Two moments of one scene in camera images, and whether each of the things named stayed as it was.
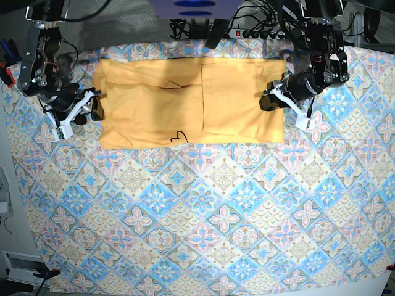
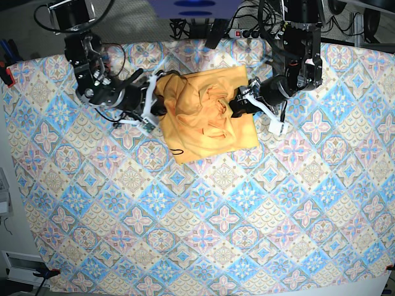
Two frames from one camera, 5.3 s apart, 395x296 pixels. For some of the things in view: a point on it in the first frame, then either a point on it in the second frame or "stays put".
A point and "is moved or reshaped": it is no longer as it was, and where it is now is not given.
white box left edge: (5, 201) stays put
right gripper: (299, 90) to (267, 94)
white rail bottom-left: (20, 267) stays put
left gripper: (62, 112) to (137, 99)
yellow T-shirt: (151, 103) is moved or reshaped
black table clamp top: (216, 32) stays put
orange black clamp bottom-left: (44, 272) stays put
